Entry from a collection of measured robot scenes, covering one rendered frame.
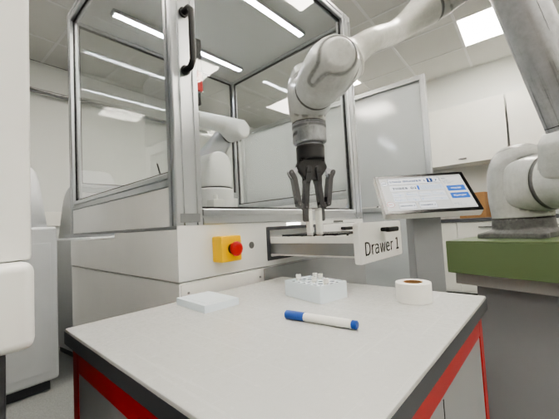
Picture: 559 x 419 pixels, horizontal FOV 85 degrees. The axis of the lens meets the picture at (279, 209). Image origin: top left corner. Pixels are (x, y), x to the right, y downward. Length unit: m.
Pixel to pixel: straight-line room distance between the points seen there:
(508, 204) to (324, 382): 0.86
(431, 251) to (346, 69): 1.47
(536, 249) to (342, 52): 0.68
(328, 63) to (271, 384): 0.54
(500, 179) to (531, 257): 0.25
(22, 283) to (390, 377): 0.44
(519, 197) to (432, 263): 0.98
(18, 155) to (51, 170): 3.60
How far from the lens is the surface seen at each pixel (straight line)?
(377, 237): 0.93
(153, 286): 0.97
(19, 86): 0.53
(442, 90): 4.90
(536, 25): 1.01
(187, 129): 0.89
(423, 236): 1.96
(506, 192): 1.11
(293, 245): 0.98
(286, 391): 0.37
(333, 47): 0.67
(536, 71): 1.00
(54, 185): 4.09
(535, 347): 1.15
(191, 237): 0.85
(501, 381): 1.22
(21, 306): 0.48
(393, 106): 2.84
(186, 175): 0.86
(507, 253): 1.02
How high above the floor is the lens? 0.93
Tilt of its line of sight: 3 degrees up
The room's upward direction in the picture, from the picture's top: 3 degrees counter-clockwise
